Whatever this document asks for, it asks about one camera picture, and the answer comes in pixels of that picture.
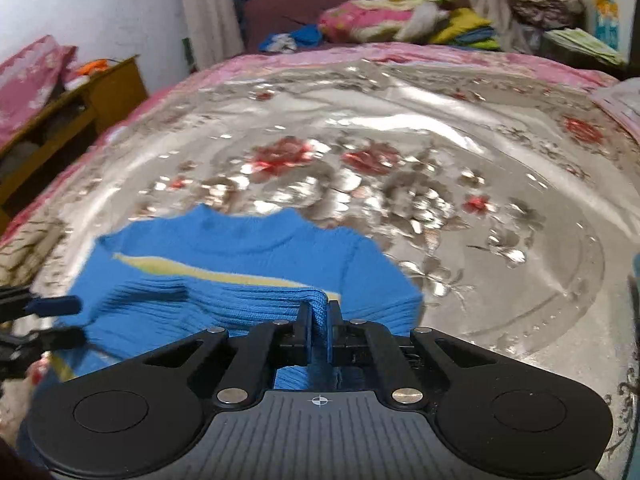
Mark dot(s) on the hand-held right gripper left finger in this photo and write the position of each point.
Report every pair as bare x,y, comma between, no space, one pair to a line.
280,340

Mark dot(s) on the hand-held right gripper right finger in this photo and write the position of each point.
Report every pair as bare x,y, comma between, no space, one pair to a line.
357,340

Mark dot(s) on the pink patterned cloth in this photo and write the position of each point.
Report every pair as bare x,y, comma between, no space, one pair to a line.
27,80

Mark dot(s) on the light green folded cloth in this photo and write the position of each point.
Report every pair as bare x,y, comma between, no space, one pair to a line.
585,45

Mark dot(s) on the yellow green folded cloths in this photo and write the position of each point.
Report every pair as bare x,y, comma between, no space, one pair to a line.
465,27

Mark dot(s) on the orange item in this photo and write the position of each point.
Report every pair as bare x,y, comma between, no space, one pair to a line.
92,66

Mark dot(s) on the blue striped knit sweater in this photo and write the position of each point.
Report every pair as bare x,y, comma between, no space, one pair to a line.
240,270

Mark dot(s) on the beige checkered cloth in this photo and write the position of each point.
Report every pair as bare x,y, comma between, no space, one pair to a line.
27,255

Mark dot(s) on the pink floral quilt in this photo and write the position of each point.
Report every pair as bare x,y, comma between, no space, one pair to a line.
370,17

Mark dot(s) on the wooden cabinet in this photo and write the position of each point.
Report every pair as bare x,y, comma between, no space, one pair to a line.
65,125

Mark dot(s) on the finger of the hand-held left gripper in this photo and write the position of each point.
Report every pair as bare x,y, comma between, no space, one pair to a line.
55,306
60,339

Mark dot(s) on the maroon sofa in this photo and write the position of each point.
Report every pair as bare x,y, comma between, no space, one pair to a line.
285,15

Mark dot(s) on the blue crumpled cloth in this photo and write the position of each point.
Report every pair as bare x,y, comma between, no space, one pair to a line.
292,40

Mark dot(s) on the floral satin bedspread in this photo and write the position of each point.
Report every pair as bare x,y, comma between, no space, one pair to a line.
400,170

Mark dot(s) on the yellow blue figure decoration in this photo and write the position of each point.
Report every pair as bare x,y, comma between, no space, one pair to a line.
606,17

